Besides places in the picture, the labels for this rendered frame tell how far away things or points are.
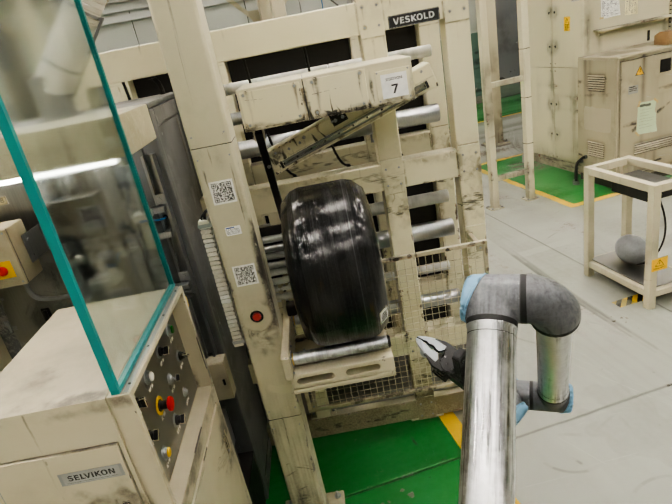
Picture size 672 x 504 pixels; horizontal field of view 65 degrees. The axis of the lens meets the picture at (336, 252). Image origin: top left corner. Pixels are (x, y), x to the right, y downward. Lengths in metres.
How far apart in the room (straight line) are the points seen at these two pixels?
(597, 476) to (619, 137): 3.80
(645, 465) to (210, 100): 2.26
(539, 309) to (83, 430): 1.05
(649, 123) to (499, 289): 4.83
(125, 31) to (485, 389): 10.03
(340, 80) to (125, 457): 1.30
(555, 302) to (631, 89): 4.62
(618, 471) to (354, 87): 1.92
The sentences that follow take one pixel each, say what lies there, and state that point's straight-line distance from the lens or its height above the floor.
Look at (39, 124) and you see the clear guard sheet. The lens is 1.22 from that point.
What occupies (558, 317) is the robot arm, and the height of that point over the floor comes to 1.23.
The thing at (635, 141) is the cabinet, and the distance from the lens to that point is 5.94.
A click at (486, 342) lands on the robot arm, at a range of 1.23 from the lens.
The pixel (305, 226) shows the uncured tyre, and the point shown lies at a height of 1.38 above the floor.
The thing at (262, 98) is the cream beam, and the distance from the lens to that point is 1.90.
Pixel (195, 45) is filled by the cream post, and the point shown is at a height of 1.94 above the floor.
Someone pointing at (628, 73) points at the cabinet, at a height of 1.09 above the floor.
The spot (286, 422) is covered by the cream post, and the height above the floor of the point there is 0.60.
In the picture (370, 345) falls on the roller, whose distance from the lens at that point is 1.84.
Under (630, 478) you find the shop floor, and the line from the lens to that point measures 2.69.
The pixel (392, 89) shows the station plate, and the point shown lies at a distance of 1.92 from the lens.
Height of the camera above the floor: 1.90
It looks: 22 degrees down
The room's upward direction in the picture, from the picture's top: 11 degrees counter-clockwise
